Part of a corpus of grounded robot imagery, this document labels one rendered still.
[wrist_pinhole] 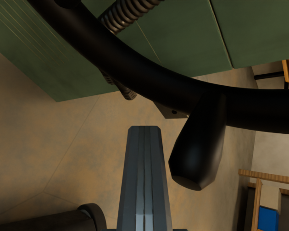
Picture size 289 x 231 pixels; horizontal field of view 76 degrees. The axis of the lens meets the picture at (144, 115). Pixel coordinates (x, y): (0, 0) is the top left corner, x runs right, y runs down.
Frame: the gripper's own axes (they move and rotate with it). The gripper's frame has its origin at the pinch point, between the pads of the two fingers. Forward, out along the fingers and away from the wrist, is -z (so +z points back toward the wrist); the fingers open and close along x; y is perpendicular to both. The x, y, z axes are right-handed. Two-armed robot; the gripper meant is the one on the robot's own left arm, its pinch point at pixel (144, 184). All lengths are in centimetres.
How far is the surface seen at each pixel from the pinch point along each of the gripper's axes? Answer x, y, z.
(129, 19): -1.4, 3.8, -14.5
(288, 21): 17.5, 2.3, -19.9
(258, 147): 195, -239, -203
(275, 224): 153, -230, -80
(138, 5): -0.5, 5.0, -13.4
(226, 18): 11.1, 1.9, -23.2
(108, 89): -10.1, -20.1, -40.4
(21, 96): -46, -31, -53
